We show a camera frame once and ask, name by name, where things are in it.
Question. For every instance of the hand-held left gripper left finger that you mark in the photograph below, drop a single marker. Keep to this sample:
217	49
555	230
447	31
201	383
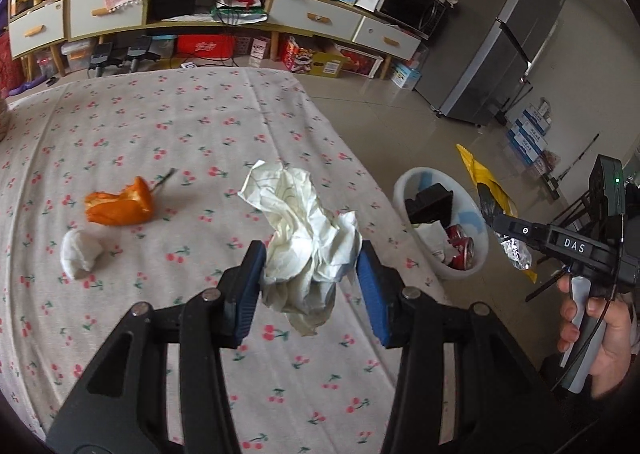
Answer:
247	304

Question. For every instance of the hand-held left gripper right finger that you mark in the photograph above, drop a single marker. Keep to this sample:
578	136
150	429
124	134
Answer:
375	304

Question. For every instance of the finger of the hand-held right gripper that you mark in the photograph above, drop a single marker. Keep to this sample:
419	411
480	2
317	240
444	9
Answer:
515	229

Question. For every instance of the foil wrapper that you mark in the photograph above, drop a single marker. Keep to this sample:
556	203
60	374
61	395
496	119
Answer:
517	254

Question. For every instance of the white plastic bin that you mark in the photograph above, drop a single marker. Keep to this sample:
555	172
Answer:
472	219

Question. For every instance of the red drink can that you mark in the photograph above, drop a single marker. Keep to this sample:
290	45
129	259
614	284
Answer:
462	256

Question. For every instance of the grey blue cardboard carton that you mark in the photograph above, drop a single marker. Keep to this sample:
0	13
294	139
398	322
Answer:
432	236

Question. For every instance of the white paper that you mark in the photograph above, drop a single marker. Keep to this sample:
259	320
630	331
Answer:
300	234

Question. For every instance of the person's right hand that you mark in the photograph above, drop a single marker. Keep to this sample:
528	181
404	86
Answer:
615	339

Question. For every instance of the long black stick tool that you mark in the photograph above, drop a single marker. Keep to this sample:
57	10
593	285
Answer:
552	182

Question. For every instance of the yellow black bag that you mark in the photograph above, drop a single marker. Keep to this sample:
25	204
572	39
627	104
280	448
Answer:
475	169

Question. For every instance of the blue white carton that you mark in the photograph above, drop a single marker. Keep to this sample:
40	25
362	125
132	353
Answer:
530	129
524	148
537	112

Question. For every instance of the open black box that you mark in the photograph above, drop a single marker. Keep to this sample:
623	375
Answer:
430	204

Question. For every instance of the thin dark twig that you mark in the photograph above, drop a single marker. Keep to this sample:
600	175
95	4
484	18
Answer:
164	179

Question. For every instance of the orange peel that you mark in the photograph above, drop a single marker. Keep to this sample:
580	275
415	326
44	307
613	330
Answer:
120	206

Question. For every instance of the white tissue ball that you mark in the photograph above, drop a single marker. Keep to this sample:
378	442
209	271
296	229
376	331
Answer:
80	254

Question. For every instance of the blue white box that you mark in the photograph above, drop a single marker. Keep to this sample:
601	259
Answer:
405	77

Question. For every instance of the cherry print tablecloth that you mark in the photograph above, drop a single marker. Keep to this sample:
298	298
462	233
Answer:
150	134

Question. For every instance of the grey refrigerator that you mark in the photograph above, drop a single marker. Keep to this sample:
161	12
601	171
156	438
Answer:
495	34

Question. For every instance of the red white flat box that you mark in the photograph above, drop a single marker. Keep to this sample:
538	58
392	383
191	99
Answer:
360	62

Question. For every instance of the black microwave oven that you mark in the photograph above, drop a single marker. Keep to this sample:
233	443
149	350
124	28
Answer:
410	9

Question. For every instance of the small round white device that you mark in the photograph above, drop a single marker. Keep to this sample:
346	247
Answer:
190	65

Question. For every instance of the colourful printed cardboard box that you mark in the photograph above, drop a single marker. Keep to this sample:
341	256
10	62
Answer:
305	59

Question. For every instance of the pink patterned box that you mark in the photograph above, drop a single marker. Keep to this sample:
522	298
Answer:
260	48
243	43

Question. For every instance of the long wooden cabinet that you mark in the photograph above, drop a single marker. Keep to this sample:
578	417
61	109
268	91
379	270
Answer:
274	44

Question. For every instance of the red cardboard box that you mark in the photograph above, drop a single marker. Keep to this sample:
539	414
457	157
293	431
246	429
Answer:
205	44

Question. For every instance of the clear plastic container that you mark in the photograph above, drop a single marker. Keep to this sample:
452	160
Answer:
75	54

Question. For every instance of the red bag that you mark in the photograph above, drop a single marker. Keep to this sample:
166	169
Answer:
10	64

